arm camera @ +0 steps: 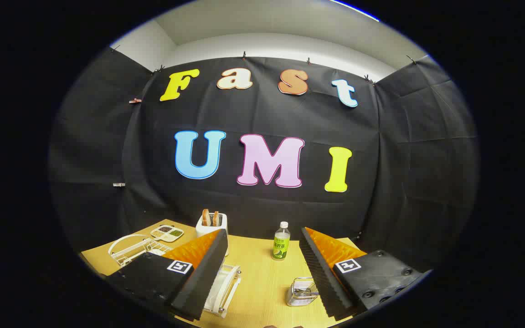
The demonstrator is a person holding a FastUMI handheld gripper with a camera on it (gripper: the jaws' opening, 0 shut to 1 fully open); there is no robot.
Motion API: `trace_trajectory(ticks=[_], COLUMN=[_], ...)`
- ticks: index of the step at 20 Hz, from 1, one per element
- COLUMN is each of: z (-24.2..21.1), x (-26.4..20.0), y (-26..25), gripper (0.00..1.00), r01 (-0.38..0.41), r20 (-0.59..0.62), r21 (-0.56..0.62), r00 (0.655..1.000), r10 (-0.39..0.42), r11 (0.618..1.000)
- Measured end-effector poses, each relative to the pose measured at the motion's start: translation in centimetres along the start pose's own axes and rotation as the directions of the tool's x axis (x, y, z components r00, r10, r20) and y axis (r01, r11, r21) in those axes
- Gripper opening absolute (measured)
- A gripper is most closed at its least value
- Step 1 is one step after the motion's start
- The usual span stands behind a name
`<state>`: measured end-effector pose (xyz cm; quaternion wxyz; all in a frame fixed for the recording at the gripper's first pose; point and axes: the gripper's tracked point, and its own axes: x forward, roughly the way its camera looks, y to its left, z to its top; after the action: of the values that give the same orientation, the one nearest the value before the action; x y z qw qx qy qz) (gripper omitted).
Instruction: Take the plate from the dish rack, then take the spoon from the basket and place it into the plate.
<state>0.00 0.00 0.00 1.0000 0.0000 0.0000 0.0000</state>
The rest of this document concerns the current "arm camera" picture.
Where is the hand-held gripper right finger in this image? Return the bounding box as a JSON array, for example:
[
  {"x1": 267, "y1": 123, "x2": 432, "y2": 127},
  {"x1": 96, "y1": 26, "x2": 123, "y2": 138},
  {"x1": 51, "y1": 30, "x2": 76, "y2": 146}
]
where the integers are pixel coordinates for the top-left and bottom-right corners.
[{"x1": 299, "y1": 227, "x2": 432, "y2": 322}]

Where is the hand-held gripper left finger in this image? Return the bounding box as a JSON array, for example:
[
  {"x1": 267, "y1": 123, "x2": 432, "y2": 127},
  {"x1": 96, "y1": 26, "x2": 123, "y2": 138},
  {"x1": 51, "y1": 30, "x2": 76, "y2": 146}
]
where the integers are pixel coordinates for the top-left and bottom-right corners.
[{"x1": 107, "y1": 229, "x2": 229, "y2": 322}]

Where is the white wire dish rack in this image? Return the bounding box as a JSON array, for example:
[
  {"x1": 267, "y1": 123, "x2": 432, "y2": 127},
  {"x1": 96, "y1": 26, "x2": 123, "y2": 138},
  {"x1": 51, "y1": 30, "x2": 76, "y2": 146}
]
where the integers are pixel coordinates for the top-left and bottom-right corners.
[{"x1": 108, "y1": 234, "x2": 242, "y2": 318}]

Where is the metal wire basket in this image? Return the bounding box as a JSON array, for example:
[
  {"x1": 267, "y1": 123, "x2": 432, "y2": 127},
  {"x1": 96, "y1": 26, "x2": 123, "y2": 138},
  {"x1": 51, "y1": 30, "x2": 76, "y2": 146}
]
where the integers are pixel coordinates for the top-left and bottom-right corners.
[{"x1": 286, "y1": 277, "x2": 320, "y2": 307}]

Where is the white toaster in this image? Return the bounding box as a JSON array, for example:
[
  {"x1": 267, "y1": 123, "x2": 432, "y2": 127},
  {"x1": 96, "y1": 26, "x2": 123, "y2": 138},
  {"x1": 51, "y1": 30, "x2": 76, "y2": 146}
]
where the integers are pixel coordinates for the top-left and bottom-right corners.
[{"x1": 196, "y1": 212, "x2": 229, "y2": 256}]

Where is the green label drink bottle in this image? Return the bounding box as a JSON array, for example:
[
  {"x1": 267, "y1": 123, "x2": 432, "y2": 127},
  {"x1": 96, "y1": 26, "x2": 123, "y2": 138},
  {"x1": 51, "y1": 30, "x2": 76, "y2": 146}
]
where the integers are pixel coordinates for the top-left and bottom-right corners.
[{"x1": 272, "y1": 222, "x2": 291, "y2": 261}]

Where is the white divided grain tray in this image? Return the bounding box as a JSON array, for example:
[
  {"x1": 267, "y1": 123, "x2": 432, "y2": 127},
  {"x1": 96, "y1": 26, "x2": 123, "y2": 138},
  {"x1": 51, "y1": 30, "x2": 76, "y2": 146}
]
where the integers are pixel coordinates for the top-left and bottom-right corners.
[{"x1": 150, "y1": 225, "x2": 185, "y2": 243}]

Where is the black backdrop cloth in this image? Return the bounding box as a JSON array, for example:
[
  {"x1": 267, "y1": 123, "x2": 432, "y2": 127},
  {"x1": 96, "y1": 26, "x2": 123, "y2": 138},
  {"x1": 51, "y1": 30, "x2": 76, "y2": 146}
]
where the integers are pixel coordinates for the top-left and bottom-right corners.
[{"x1": 48, "y1": 46, "x2": 479, "y2": 283}]

